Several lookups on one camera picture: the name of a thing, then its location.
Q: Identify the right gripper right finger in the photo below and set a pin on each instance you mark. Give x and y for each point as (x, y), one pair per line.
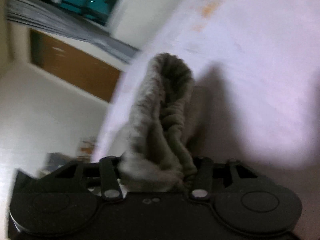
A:
(200, 184)

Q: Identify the grey-green pants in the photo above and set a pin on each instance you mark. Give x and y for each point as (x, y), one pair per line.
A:
(156, 158)

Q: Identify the pink floral bed sheet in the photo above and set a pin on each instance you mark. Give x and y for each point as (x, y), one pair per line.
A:
(266, 53)

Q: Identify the brown wooden door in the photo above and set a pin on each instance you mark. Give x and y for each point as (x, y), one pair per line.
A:
(73, 66)

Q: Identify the grey left curtain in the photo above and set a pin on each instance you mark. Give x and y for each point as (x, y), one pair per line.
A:
(44, 17)

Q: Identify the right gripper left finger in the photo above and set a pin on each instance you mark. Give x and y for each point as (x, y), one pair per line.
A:
(110, 187)

